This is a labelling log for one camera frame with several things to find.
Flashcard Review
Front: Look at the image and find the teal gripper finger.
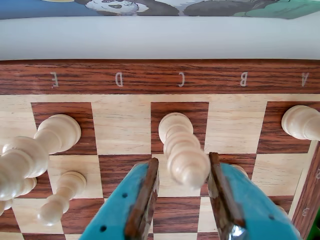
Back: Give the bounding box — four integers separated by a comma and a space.
81, 157, 161, 240
207, 151, 301, 240

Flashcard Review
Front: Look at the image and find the light ribbed wooden chess piece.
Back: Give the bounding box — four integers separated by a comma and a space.
158, 112, 211, 190

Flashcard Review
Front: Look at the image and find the wooden folding chess board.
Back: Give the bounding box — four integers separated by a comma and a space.
0, 59, 320, 240

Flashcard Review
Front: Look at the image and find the light wooden pawn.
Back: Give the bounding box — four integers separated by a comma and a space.
0, 176, 38, 216
231, 163, 250, 179
37, 171, 87, 227

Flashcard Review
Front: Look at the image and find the light wooden king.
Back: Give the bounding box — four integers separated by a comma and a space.
0, 113, 82, 202

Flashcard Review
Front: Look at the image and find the light wooden rook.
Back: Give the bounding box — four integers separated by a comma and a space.
281, 104, 320, 141

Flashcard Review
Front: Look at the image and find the colourful panda mat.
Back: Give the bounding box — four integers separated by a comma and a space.
0, 0, 320, 20

